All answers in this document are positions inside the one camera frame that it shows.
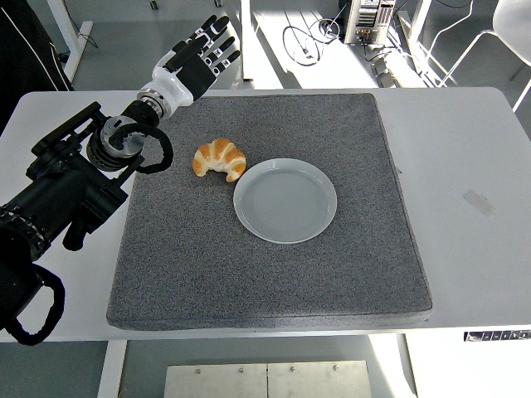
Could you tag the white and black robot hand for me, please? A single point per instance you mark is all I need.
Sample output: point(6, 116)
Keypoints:
point(195, 70)

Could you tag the golden croissant bread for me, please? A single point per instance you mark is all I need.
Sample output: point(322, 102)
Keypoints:
point(220, 155)

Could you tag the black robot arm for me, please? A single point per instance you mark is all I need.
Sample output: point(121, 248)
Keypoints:
point(50, 195)

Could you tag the round grey plate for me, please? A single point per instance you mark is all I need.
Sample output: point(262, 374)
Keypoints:
point(286, 203)

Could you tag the grey metal plate with screws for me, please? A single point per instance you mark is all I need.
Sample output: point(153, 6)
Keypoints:
point(265, 379)

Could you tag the white desk leg with foot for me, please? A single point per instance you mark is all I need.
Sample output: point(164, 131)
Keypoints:
point(72, 41)

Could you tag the person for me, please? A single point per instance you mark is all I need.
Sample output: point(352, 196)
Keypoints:
point(25, 49)

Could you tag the computer tower case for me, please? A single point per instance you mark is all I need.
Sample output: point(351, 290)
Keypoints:
point(367, 20)

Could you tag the grey power strip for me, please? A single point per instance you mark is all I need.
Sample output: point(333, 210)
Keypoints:
point(383, 70)

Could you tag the grey speckled square mat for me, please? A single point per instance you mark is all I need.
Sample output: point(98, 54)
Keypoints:
point(249, 282)

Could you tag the white table leg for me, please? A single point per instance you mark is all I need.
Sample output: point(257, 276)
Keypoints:
point(408, 365)
point(111, 369)

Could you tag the strip of clear tape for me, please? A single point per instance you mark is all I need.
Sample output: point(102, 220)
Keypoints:
point(479, 203)

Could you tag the white chair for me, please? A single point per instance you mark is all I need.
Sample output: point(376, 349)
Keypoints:
point(512, 29)

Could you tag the table height control panel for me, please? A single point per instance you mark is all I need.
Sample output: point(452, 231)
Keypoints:
point(498, 335)

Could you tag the white desk leg slim post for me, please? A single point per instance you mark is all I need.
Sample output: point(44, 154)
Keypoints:
point(247, 41)

